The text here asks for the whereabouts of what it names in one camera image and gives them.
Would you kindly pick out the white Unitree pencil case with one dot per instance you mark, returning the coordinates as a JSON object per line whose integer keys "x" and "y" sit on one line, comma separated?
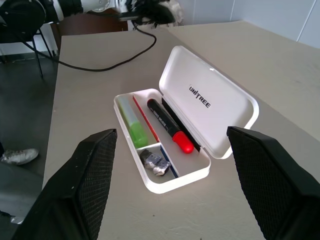
{"x": 212, "y": 120}

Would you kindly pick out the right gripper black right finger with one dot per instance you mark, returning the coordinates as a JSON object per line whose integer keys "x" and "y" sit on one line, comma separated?
{"x": 275, "y": 187}

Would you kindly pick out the green highlighter pen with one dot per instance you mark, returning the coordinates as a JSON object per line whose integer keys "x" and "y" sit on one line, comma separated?
{"x": 137, "y": 132}

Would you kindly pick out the black marker with red cap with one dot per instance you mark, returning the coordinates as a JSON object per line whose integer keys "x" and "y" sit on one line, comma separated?
{"x": 162, "y": 120}

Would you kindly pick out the black chair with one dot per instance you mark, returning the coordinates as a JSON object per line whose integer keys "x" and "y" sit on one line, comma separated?
{"x": 20, "y": 17}

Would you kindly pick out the metal binder clip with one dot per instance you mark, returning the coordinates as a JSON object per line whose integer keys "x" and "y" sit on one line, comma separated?
{"x": 153, "y": 162}

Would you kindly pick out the white shoe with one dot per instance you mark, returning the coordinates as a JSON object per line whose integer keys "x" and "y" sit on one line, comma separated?
{"x": 20, "y": 156}

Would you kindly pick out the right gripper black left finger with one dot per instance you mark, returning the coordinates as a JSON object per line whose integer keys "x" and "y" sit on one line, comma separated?
{"x": 75, "y": 190}

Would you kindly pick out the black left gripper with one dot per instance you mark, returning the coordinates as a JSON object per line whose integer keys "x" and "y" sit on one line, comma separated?
{"x": 155, "y": 13}

